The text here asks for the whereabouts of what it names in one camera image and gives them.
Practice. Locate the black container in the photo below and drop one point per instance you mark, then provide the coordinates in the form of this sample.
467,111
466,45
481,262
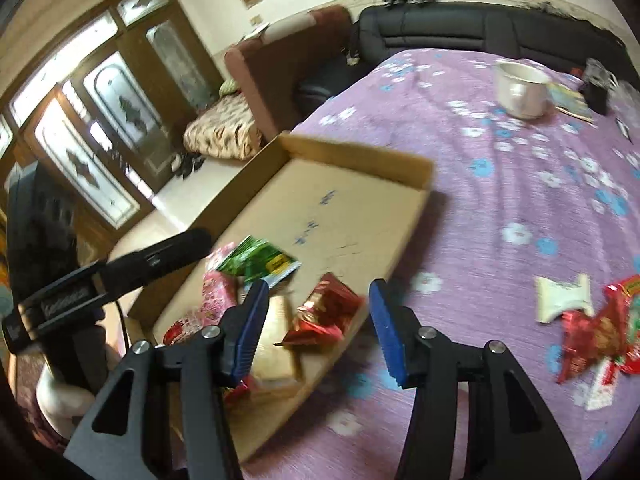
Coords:
596,97

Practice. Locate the grey cloth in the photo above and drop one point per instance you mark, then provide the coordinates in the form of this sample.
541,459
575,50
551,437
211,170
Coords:
555,10

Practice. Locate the white rounded object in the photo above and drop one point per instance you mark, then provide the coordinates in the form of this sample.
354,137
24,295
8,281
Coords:
55,400

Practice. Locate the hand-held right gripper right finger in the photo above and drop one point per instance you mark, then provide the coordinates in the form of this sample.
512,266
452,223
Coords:
392,335

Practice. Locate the small dark object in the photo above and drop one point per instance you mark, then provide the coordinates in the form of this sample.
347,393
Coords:
622,127

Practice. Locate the pair of dark shoes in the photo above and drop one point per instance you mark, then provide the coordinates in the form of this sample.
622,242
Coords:
187,165

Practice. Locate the green yellow-label snack packet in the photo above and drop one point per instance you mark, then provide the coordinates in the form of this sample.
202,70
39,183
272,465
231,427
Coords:
255,257

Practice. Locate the white mug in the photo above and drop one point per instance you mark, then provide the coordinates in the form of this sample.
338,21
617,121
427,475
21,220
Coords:
520,95

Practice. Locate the pink snack packet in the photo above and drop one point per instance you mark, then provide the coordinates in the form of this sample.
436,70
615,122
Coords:
220,300

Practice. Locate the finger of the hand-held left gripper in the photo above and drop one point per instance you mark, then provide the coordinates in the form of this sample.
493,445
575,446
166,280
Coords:
160,256

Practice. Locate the purple floral tablecloth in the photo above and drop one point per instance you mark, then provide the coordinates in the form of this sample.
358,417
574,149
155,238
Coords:
475,210

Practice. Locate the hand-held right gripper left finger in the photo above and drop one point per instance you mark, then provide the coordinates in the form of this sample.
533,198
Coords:
248,332

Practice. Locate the wooden glass-panel door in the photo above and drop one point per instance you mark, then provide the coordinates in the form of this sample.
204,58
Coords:
135,60

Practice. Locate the beige snack packet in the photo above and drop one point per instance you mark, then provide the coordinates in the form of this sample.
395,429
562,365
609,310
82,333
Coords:
277,340

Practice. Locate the brown patterned blanket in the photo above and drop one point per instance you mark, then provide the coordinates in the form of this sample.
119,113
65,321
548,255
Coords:
222,130

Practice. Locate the white red green snack packet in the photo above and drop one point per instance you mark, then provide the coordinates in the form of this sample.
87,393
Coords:
602,385

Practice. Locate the shallow cardboard box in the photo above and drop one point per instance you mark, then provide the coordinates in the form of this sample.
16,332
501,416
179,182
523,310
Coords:
340,210

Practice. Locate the brown armchair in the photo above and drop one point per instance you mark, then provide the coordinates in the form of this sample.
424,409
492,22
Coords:
260,75

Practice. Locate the black leather sofa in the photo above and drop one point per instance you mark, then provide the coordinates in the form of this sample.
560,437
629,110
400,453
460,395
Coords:
450,30

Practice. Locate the green cushion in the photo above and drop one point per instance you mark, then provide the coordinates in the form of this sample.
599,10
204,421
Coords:
228,87

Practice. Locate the white paper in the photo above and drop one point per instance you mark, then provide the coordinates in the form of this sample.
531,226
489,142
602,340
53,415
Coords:
255,32

